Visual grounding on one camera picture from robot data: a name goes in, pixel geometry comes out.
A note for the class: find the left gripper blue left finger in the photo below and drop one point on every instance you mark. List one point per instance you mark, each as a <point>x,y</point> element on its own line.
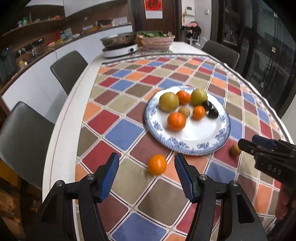
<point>107,176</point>

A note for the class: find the near left grey chair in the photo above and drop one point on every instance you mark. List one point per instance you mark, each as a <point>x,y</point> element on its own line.
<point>25,137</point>

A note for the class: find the dark wooden door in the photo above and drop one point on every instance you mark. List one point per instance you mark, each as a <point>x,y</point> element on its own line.
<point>171,21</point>

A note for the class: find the dark plum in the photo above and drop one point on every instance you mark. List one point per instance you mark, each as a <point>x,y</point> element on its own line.
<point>213,113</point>
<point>207,105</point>

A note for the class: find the brown kiwi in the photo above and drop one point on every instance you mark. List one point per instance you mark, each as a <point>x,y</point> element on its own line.
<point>235,151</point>
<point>185,111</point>

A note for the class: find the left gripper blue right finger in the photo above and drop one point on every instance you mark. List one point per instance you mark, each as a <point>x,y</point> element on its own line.
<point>188,176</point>

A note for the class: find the grey chair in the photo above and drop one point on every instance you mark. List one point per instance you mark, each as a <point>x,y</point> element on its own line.
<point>68,69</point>
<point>222,53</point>
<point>25,137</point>

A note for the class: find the white stroller with clothes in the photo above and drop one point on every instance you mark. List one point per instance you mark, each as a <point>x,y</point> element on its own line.
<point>193,32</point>

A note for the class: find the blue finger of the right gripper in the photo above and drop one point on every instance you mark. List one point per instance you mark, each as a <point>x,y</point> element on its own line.
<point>283,151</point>
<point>264,142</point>

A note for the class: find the colourful checkered tablecloth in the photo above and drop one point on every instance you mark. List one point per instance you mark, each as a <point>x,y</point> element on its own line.
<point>122,116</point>

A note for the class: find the blue white porcelain plate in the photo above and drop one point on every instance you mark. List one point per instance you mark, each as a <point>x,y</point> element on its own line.
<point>198,137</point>

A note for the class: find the right hand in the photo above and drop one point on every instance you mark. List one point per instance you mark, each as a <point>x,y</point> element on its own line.
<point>282,203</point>

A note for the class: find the small orange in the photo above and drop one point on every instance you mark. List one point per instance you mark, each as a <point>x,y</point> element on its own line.
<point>157,165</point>

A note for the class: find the white intercom panel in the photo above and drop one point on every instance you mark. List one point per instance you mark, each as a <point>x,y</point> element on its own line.
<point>189,7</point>

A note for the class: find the white upper cabinets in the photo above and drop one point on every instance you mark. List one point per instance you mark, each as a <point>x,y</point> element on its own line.
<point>68,8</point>

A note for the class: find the black glass sliding door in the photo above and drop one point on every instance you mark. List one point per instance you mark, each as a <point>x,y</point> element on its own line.
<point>266,45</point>

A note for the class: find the far left grey chair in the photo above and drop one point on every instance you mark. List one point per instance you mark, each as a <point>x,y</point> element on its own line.
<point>68,69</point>

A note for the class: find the steel pan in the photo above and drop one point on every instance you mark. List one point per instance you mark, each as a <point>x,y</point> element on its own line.
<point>119,40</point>

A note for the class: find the green apple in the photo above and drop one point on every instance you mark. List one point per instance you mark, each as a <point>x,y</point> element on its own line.
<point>168,102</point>
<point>198,96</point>

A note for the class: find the white induction cooker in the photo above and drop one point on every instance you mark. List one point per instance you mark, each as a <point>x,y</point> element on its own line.
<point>114,52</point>

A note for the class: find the right grey chair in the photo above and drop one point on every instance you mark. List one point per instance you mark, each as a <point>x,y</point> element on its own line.
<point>222,53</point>

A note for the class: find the red fu wall calendar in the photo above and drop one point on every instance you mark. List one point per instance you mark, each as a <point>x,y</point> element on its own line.
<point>153,9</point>

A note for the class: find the black water dispenser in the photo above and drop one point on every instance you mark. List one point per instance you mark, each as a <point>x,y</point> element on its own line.
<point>8,65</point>

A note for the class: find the pink basket of greens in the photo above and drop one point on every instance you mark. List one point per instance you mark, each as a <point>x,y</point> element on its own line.
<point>155,40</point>

